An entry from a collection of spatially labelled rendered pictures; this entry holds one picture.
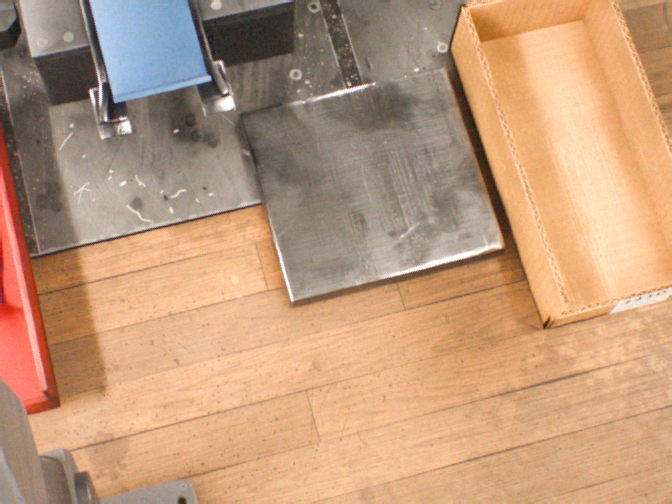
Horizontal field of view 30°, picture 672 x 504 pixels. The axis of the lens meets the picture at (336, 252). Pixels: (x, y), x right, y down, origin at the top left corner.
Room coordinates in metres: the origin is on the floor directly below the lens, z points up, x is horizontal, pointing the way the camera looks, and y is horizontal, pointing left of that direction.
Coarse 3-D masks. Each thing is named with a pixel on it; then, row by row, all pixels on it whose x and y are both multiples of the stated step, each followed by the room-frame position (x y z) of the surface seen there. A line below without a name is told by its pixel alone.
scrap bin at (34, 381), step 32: (0, 128) 0.37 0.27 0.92; (0, 160) 0.33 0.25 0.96; (0, 192) 0.30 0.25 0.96; (0, 224) 0.30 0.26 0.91; (0, 256) 0.27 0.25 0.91; (32, 288) 0.24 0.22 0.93; (0, 320) 0.22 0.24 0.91; (32, 320) 0.21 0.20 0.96; (0, 352) 0.20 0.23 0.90; (32, 352) 0.20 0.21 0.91; (32, 384) 0.18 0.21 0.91
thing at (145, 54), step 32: (96, 0) 0.45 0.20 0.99; (128, 0) 0.46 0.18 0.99; (160, 0) 0.46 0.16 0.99; (128, 32) 0.43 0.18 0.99; (160, 32) 0.44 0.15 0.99; (192, 32) 0.44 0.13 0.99; (128, 64) 0.41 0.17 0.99; (160, 64) 0.41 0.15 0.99; (192, 64) 0.41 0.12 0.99; (128, 96) 0.37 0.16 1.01
